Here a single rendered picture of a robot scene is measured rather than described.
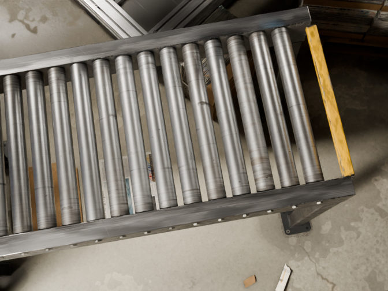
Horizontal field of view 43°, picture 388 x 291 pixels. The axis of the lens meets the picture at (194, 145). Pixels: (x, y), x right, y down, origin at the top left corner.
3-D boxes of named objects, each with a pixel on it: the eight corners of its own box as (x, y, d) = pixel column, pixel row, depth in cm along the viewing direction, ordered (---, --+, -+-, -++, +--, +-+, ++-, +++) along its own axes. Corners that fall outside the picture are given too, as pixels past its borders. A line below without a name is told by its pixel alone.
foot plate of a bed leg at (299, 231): (307, 200, 204) (308, 200, 203) (314, 234, 200) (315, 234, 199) (275, 206, 204) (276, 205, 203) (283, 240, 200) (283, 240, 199)
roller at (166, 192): (154, 53, 143) (152, 45, 138) (179, 212, 130) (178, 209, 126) (137, 56, 143) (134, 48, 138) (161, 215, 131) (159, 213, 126)
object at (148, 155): (164, 149, 213) (164, 148, 212) (174, 213, 206) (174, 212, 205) (81, 163, 213) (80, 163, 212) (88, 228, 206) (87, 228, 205)
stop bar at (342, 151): (316, 26, 137) (317, 23, 135) (354, 176, 126) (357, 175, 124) (304, 29, 137) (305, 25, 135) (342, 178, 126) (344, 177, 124)
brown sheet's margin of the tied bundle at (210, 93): (266, 40, 184) (257, 33, 184) (216, 93, 179) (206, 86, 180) (259, 55, 199) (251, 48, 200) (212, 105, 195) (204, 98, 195)
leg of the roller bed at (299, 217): (300, 212, 203) (339, 182, 137) (303, 226, 202) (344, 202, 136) (286, 214, 203) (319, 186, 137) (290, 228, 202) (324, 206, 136)
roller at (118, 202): (111, 61, 143) (107, 53, 138) (131, 220, 131) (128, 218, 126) (94, 64, 143) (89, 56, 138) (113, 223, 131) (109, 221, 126)
